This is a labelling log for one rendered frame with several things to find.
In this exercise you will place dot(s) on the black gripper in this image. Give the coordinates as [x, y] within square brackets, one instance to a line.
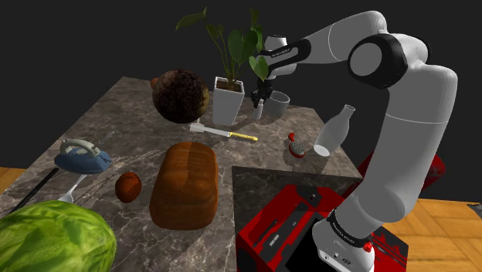
[263, 89]

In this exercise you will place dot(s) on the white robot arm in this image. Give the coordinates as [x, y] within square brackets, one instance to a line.
[410, 124]

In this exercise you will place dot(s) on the grey round cup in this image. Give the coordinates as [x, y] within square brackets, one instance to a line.
[278, 105]

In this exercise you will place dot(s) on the small white shaker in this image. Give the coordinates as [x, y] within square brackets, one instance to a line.
[257, 112]

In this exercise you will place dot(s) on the green plant in white pot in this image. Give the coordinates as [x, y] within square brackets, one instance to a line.
[228, 101]

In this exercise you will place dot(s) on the white glass bottle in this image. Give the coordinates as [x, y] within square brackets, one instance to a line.
[333, 132]

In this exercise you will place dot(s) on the dark brown sphere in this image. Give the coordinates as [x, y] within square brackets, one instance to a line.
[180, 96]

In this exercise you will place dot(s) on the small orange round thing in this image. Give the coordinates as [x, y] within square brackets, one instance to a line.
[154, 83]

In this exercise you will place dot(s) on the brown bread loaf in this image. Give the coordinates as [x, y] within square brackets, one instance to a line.
[186, 188]

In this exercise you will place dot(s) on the red and black robot stand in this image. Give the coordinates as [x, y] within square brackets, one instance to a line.
[278, 214]

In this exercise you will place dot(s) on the small silver utensil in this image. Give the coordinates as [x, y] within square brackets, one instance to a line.
[106, 138]

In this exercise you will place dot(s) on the blue clothes iron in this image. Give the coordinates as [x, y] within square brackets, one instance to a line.
[81, 160]

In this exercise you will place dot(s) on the white spoon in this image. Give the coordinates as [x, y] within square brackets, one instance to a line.
[71, 192]

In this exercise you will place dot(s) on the black stick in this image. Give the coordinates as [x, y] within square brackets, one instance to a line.
[35, 190]

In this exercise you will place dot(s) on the green lettuce head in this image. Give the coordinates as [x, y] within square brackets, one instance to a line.
[52, 241]

